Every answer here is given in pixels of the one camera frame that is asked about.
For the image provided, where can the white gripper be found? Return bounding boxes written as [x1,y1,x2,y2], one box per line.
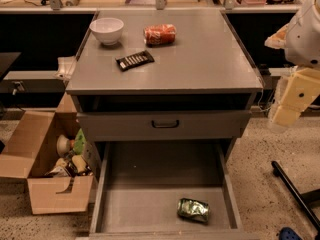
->
[264,25,320,127]

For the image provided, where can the crushed green can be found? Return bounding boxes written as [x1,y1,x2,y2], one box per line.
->
[177,198,210,223]

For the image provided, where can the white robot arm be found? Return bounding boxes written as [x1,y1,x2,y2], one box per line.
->
[265,0,320,132]

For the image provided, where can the closed grey drawer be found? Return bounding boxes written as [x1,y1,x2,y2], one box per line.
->
[77,110,251,141]

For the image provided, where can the red soda can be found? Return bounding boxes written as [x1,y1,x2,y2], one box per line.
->
[143,24,176,45]

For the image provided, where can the grey drawer cabinet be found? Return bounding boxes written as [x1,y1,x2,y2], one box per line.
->
[65,9,264,142]

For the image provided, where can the open grey drawer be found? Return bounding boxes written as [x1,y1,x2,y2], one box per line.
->
[85,140,259,240]

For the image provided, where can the black chair leg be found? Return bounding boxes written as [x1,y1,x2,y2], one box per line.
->
[271,161,320,234]

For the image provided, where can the black snack bar packet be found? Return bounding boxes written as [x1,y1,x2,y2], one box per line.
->
[116,50,154,71]

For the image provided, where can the white bowl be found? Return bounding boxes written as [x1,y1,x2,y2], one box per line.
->
[89,18,124,45]

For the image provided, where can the green packet in box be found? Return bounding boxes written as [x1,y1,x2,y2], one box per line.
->
[73,129,86,155]

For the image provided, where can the white cup in box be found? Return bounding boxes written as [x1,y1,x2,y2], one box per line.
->
[56,135,71,157]

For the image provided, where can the cardboard box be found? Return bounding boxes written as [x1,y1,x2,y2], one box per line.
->
[0,94,96,215]

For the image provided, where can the black drawer handle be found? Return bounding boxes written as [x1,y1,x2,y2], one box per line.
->
[151,120,180,129]

